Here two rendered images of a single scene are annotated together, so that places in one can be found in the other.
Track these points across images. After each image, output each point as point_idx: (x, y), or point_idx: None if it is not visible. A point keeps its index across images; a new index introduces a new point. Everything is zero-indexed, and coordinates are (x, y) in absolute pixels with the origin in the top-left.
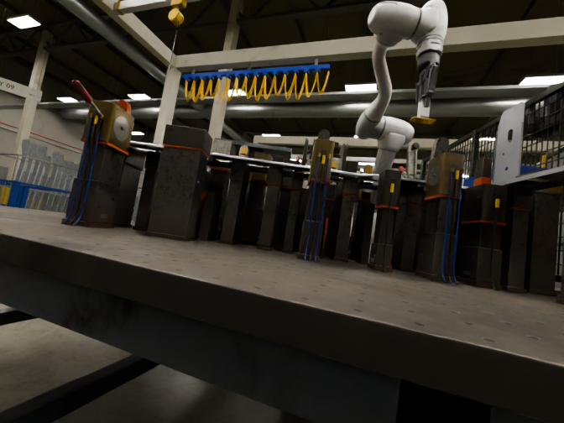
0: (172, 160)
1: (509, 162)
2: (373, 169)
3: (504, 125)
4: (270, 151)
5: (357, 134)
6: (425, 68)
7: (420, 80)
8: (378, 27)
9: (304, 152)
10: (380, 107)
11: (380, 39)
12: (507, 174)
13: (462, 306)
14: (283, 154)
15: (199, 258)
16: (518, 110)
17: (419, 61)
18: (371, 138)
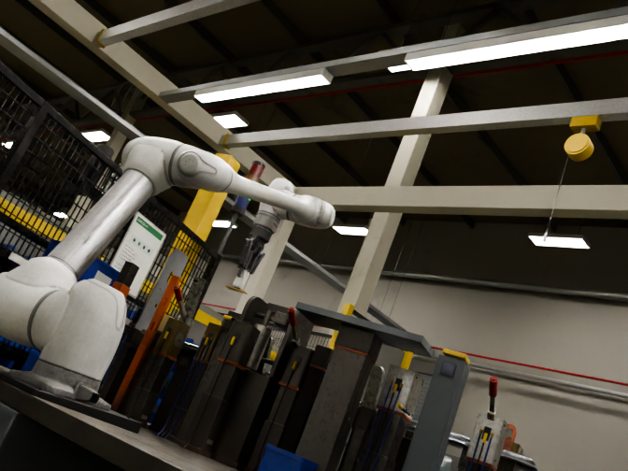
0: None
1: (160, 301)
2: (128, 213)
3: (172, 262)
4: (338, 328)
5: (200, 178)
6: (261, 243)
7: (256, 249)
8: (321, 228)
9: (306, 342)
10: (229, 192)
11: (309, 223)
12: (154, 312)
13: None
14: (318, 321)
15: None
16: (182, 261)
17: (269, 238)
18: (180, 183)
